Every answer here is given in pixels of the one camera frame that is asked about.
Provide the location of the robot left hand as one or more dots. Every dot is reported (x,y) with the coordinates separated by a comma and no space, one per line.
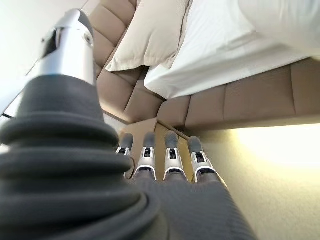
(75,187)

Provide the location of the white duvet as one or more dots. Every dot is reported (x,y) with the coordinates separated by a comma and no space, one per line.
(282,20)

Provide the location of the white bed sheet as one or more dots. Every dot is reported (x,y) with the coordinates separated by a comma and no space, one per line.
(215,50)

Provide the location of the padded upholstered headboard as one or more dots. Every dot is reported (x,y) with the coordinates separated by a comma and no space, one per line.
(115,87)

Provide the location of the beige pillow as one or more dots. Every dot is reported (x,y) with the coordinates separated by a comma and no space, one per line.
(152,37)

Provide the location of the brown upholstered bed frame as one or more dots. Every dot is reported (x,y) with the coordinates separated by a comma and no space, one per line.
(250,102)

